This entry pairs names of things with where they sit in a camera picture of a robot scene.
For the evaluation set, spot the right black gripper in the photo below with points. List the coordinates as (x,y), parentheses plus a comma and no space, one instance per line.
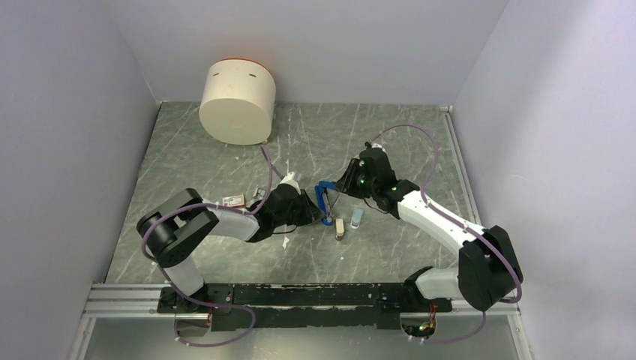
(345,184)

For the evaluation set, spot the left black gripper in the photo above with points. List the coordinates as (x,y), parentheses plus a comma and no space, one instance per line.
(310,212)

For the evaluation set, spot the red white staple box sleeve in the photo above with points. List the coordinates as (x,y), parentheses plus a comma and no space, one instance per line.
(235,201)

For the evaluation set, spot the staple box tray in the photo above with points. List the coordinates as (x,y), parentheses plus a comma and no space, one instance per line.
(260,194)

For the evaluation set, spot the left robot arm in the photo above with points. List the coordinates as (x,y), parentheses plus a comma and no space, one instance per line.
(173,230)

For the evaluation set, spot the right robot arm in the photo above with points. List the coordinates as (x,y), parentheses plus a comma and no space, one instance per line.
(487,269)

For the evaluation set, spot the beige small stapler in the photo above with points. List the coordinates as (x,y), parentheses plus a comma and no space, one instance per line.
(339,229)

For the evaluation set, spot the white cylindrical container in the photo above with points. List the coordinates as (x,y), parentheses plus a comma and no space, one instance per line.
(238,102)

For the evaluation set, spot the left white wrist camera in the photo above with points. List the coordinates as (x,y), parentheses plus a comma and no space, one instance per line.
(292,179)

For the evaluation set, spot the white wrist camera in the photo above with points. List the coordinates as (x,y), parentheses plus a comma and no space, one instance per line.
(377,146)
(292,179)

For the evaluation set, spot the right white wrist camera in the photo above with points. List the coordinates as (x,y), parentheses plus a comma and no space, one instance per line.
(377,146)

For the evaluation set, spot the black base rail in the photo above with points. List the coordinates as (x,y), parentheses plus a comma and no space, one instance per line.
(318,305)

